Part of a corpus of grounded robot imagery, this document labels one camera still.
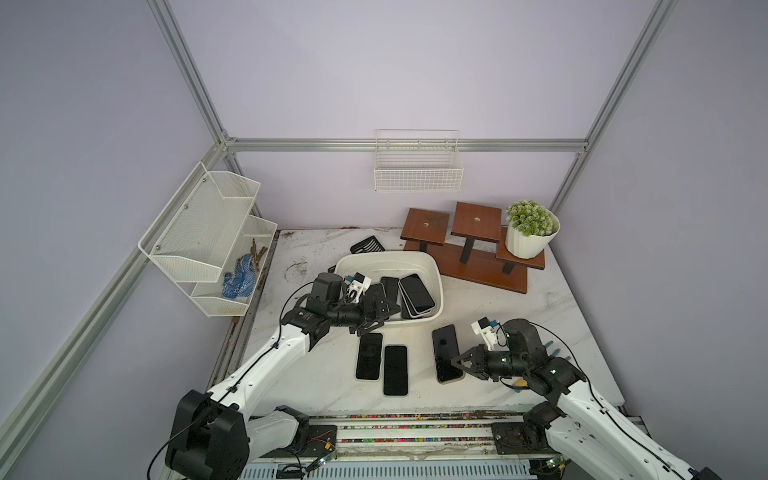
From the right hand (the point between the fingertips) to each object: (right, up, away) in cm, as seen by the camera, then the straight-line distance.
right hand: (455, 368), depth 75 cm
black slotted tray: (-25, +33, +40) cm, 58 cm away
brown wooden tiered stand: (+17, +32, +40) cm, 53 cm away
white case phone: (-17, +19, +26) cm, 36 cm away
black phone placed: (-23, -2, +9) cm, 25 cm away
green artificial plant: (+22, +39, +6) cm, 45 cm away
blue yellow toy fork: (+11, +3, -14) cm, 18 cm away
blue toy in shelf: (-62, +21, +13) cm, 66 cm away
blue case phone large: (-8, +15, +23) cm, 29 cm away
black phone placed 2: (-15, -5, +9) cm, 18 cm away
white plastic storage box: (-14, +26, +33) cm, 44 cm away
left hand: (-17, +13, 0) cm, 21 cm away
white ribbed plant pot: (+22, +32, +11) cm, 41 cm away
